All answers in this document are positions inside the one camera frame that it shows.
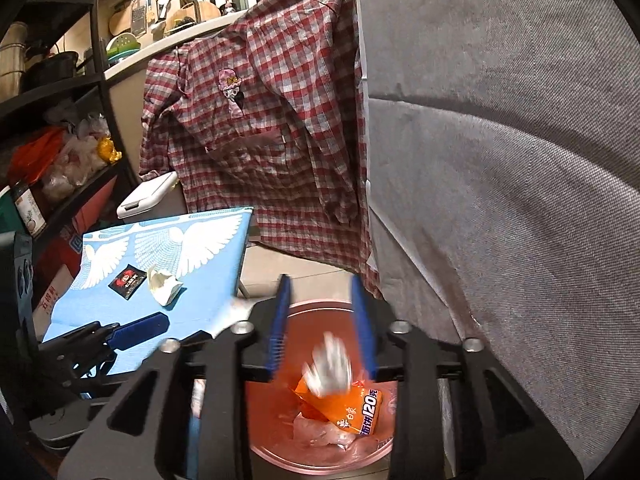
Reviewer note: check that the clear plastic bag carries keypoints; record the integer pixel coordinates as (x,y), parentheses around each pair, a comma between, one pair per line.
(320,435)

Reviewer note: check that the pink figurine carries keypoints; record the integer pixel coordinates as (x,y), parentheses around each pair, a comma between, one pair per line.
(229,6)

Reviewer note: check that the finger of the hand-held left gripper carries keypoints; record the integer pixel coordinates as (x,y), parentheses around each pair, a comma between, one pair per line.
(140,330)

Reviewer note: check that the white jar red label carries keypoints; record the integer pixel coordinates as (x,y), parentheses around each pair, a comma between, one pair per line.
(30,210)

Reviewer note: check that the red plaid shirt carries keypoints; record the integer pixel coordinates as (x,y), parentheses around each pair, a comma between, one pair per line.
(280,135)

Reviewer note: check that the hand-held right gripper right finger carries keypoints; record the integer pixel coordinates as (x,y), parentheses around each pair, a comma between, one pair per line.
(364,330)

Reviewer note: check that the small white lidded bin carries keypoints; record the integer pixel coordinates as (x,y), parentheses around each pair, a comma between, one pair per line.
(147,192)

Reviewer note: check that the large metal pot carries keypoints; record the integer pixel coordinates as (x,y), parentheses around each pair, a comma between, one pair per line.
(12,60)

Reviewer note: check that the metal grater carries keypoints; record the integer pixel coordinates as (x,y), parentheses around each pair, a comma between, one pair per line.
(139,17)

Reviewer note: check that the green plates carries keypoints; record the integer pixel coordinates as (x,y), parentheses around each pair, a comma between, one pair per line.
(122,47)

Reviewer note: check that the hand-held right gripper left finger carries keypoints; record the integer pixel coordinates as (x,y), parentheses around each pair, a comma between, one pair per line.
(277,330)

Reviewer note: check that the black metal shelf rack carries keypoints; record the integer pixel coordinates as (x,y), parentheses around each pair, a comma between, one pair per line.
(60,87)

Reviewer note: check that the black sachet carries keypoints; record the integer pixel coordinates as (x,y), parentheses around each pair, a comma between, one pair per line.
(127,277)

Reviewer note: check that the orange snack packet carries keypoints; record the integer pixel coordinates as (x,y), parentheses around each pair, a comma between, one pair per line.
(350,405)

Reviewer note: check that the beige cardboard box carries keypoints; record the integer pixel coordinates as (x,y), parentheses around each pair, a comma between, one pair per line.
(50,295)

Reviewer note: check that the black pot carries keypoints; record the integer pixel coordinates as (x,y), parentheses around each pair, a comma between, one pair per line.
(52,65)

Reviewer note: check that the white tissue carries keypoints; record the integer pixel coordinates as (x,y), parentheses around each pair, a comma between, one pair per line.
(327,365)

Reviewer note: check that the blue printed tablecloth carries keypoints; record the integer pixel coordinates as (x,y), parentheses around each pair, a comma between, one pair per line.
(200,290)

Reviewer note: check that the orange plastic bag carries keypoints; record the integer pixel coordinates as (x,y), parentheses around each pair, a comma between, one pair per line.
(35,152)

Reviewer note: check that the pink plastic bin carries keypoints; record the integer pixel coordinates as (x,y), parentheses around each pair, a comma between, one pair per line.
(280,410)

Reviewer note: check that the cream wrapper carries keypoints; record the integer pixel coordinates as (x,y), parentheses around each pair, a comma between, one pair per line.
(164,285)

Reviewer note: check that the clear plastic bags bundle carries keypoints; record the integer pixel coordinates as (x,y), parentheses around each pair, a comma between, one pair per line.
(75,160)

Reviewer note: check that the wooden cutting board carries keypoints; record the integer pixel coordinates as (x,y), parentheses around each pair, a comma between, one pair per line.
(207,10)

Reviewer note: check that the grey cloth cover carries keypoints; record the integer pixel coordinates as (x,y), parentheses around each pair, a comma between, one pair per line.
(500,160)

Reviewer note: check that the red cardboard box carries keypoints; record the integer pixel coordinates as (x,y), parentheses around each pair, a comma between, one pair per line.
(75,230)

